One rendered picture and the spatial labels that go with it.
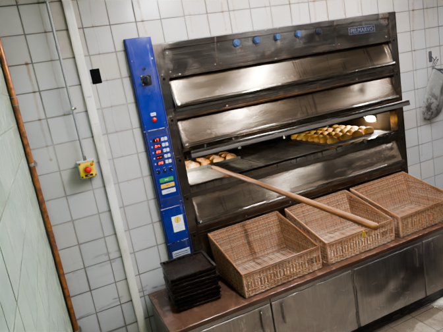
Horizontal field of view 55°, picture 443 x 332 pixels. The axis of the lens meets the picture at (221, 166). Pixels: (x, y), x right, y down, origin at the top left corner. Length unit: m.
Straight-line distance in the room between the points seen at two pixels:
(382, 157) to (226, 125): 1.38
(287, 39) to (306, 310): 1.79
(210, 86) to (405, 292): 1.92
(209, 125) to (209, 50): 0.48
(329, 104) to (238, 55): 0.80
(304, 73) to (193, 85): 0.83
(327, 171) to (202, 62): 1.26
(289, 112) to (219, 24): 0.77
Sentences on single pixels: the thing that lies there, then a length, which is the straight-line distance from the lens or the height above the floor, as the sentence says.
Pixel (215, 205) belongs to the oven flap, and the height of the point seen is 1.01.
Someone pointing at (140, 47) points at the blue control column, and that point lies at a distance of 2.64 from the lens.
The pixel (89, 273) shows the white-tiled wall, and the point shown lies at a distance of 2.78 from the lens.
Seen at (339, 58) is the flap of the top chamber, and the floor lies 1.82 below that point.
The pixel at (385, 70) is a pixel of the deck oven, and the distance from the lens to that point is 3.60.
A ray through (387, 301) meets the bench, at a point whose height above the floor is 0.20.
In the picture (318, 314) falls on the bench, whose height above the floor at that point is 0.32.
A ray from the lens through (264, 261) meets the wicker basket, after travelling 2.95.
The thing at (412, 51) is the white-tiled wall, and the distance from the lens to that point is 3.80.
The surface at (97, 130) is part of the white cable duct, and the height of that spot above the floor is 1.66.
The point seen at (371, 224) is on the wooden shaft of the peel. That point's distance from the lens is 1.76.
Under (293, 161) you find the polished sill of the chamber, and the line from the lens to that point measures 3.10.
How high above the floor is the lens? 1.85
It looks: 12 degrees down
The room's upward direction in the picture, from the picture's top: 10 degrees counter-clockwise
